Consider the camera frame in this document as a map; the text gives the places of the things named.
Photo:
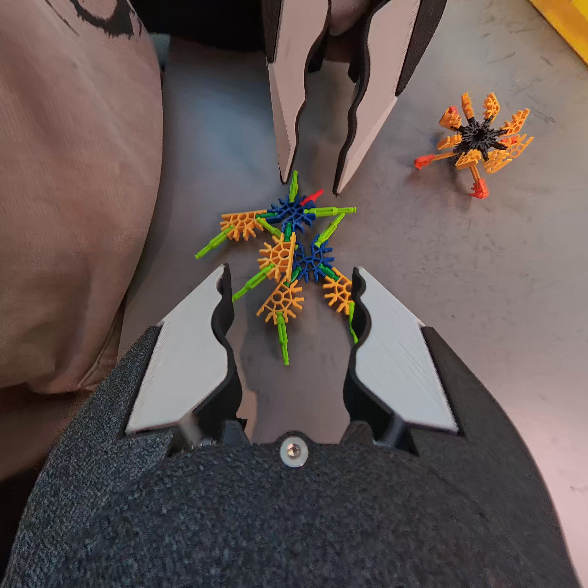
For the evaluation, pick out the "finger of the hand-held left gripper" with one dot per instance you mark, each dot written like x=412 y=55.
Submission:
x=386 y=69
x=289 y=69

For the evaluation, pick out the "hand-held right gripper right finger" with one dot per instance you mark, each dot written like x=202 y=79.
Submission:
x=399 y=367

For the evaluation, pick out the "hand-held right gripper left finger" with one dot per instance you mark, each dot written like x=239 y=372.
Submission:
x=183 y=367

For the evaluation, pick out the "yellow black toy wheel assembly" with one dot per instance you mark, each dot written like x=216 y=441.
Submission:
x=477 y=133

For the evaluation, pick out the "small blue green toy assembly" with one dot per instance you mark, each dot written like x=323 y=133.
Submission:
x=312 y=262

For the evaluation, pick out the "large blue green toy assembly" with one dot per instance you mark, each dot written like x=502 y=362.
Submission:
x=294 y=213

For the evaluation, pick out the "person's left forearm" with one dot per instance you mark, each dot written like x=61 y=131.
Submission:
x=206 y=23

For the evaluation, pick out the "grey desk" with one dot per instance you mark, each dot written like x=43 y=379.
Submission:
x=459 y=275

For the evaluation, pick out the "yellow plastic bin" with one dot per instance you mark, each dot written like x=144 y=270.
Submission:
x=574 y=23

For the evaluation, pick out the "person's torso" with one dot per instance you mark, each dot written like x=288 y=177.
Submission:
x=69 y=206

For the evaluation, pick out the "dark cloth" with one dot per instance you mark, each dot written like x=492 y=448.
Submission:
x=13 y=514

